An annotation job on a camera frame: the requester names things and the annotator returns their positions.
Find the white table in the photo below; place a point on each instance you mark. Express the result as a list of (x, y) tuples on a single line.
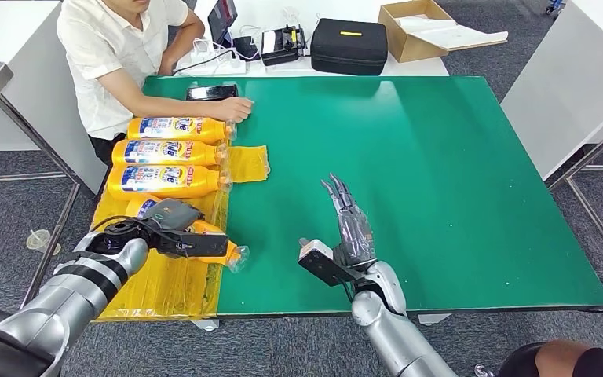
[(270, 11), (10, 30), (574, 77)]

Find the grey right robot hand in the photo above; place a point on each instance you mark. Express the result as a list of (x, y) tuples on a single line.
[(353, 234)]

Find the black zip carry case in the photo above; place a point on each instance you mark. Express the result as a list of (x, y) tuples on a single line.
[(349, 48)]

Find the person's left forearm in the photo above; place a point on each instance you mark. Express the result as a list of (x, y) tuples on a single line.
[(182, 46)]

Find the brown cardboard box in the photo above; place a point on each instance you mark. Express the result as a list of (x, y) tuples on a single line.
[(409, 48)]

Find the blue wheeled cart base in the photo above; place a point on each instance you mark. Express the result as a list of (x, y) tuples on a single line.
[(553, 6)]

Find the black label printer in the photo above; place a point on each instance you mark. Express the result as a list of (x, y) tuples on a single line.
[(283, 46)]

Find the black smartphone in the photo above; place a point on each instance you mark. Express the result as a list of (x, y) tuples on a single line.
[(212, 92)]

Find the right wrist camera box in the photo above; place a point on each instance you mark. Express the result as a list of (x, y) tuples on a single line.
[(322, 263)]

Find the orange detergent bottle clear cap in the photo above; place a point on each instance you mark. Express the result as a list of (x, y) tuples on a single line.
[(166, 153), (215, 234), (166, 181), (176, 129)]

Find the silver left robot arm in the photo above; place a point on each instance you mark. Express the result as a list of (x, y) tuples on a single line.
[(62, 302)]

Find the person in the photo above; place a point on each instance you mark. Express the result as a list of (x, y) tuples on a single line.
[(104, 52)]

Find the dark tablet computer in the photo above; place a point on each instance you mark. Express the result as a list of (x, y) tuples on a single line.
[(222, 21)]

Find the person's right hand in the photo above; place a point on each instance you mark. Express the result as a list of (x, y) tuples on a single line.
[(235, 109)]

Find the person's right forearm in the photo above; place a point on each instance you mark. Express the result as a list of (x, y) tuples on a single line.
[(156, 104)]

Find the person's leg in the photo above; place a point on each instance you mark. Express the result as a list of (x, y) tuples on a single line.
[(567, 363)]

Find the white power strip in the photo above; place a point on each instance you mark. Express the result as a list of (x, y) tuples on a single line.
[(221, 67)]

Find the steel table legs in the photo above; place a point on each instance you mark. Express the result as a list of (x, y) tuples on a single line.
[(593, 224)]

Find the white paper sheet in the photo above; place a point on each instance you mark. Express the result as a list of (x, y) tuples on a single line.
[(456, 36)]

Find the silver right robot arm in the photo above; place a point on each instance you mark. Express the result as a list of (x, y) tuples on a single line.
[(395, 333)]

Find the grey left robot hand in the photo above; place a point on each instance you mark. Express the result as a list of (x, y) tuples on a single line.
[(174, 213)]

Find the yellow taped cardboard sheet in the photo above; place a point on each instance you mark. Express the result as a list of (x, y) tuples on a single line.
[(176, 291)]

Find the small black device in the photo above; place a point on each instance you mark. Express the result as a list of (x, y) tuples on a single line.
[(246, 48)]

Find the clear plastic cup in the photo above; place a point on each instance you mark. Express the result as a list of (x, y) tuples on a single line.
[(37, 241)]

